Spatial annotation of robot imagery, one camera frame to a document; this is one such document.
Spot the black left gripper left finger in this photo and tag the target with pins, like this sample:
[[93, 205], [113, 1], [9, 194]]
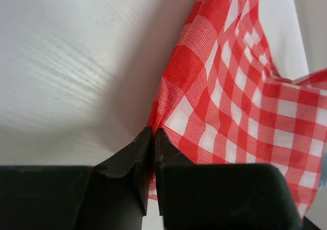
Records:
[[120, 186]]

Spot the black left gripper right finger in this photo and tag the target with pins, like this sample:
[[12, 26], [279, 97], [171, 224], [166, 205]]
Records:
[[226, 196]]

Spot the red white checkered cloth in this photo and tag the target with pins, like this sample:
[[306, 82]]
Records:
[[221, 99]]

